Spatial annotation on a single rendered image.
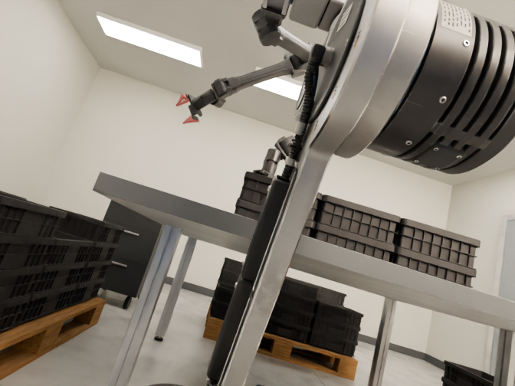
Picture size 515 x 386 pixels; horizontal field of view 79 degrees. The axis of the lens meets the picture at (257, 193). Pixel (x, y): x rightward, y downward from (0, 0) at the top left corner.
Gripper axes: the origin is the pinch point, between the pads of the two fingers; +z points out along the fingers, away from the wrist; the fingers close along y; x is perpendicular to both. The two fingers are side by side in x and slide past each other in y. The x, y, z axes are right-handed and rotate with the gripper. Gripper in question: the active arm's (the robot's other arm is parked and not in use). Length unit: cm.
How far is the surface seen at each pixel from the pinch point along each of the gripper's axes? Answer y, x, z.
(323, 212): -13.6, 21.1, 0.1
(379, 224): -29.7, 34.5, -2.4
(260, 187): 5.4, 5.6, -1.7
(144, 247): -25, -150, 41
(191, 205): 46, 38, 18
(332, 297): -187, -83, 33
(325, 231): -14.6, 23.6, 6.8
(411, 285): 6, 65, 19
